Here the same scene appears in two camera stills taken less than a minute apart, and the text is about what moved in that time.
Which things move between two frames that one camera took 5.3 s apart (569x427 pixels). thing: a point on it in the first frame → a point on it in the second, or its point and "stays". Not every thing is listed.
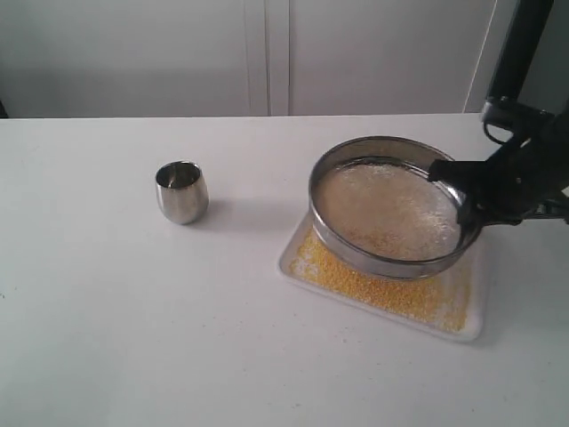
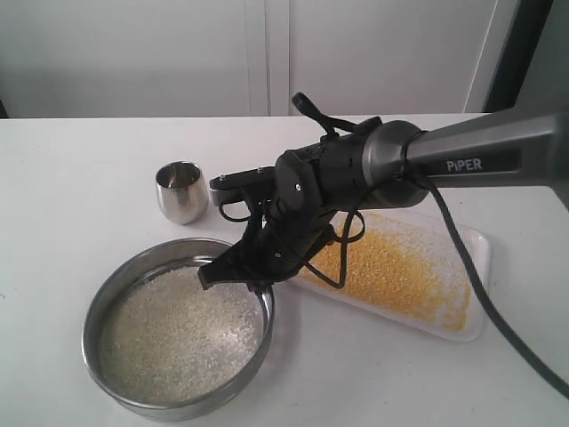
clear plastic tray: [448, 303] stays
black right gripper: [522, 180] → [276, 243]
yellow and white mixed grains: [388, 210] → [165, 338]
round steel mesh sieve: [376, 214] → [160, 347]
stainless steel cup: [182, 191] stays
